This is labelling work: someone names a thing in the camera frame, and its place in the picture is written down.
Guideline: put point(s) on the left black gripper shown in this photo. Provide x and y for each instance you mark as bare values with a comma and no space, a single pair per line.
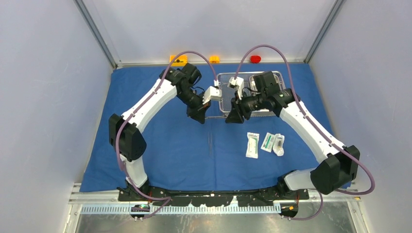
198,113

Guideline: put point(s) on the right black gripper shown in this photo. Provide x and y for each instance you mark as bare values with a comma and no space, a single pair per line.
238,110

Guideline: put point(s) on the metal mesh instrument basket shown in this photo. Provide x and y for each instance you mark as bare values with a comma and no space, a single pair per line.
228,93

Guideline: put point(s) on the thin steel tweezers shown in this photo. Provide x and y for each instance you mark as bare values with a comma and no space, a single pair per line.
210,143

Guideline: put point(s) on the blue surgical drape cloth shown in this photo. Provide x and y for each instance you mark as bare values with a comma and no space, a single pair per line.
177,153

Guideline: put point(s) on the green white sterile packet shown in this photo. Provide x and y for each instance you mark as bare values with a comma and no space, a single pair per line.
268,142

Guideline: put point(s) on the clear syringe packet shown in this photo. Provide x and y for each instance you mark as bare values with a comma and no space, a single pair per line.
278,144

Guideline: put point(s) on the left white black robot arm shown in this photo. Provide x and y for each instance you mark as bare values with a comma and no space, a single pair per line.
125,131

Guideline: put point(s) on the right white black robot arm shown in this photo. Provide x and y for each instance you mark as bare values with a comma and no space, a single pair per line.
337,162

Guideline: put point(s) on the stainless steel inner tray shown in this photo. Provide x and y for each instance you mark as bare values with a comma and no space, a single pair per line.
279,80

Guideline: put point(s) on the small yellow plastic block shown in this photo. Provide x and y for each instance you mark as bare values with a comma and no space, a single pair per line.
214,59

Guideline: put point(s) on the large yellow plastic block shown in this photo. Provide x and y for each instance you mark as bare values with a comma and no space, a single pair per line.
180,61

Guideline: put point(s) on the red plastic object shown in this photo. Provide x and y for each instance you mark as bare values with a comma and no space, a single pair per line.
255,59

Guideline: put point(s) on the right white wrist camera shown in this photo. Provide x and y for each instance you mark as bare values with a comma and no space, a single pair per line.
237,83

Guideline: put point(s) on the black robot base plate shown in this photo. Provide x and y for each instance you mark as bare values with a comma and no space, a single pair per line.
245,198

